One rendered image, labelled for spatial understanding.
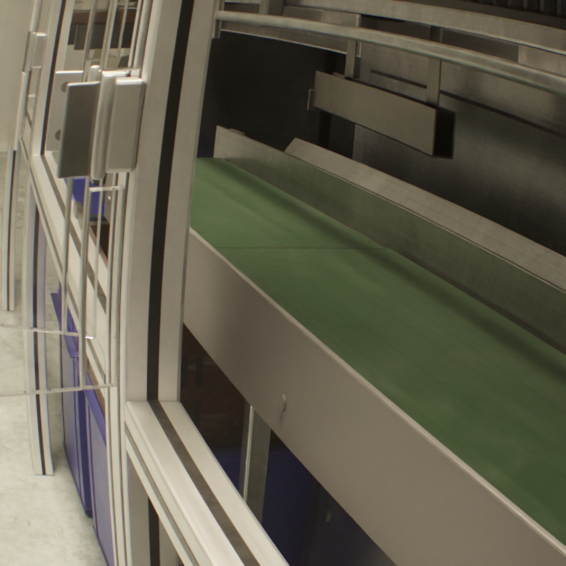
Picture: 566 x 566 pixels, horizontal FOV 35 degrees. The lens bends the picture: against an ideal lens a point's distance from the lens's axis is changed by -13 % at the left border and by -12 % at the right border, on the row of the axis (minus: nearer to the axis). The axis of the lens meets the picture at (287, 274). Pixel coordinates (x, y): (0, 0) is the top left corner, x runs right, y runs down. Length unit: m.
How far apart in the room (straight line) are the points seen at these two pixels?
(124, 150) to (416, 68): 0.44
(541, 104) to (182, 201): 0.31
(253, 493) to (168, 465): 0.56
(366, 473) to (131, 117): 0.26
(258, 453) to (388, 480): 0.66
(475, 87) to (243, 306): 0.34
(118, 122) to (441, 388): 0.25
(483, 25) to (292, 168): 0.43
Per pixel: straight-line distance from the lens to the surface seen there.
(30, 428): 1.69
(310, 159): 0.97
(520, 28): 0.59
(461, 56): 0.55
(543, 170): 0.76
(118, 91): 0.58
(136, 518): 0.69
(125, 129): 0.59
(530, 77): 0.48
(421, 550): 0.41
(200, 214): 0.87
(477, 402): 0.48
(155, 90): 0.59
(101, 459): 1.32
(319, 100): 0.95
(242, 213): 0.89
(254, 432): 1.07
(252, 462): 1.09
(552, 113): 0.75
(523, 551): 0.34
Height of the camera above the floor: 0.86
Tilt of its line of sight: 16 degrees down
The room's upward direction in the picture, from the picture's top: 6 degrees clockwise
